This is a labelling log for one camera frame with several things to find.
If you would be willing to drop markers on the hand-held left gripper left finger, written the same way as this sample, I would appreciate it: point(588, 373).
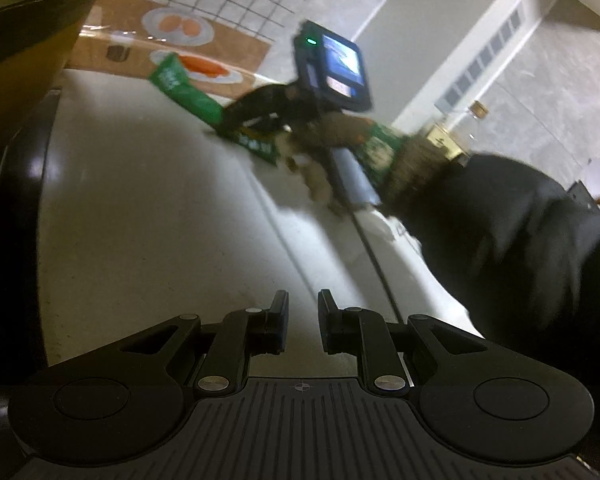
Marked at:
point(279, 320)

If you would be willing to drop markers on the black gas stove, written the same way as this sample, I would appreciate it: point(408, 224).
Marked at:
point(10, 260)

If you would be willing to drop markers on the person's right forearm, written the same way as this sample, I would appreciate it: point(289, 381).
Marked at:
point(505, 240)

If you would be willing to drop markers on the black wok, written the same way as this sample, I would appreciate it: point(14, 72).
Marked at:
point(25, 35)

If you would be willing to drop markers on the dark sauce bottle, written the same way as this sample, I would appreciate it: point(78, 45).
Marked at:
point(447, 137)

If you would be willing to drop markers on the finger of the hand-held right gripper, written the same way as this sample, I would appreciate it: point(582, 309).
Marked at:
point(260, 102)

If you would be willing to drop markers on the long green snack packet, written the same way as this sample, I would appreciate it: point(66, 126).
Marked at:
point(380, 152)
point(190, 95)

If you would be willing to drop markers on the grey vent grille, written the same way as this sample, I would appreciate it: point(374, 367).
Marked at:
point(485, 55)

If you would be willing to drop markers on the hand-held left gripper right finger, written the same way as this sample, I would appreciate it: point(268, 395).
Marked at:
point(326, 320)

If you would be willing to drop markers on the person's right hand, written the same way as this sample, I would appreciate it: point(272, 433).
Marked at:
point(340, 132)

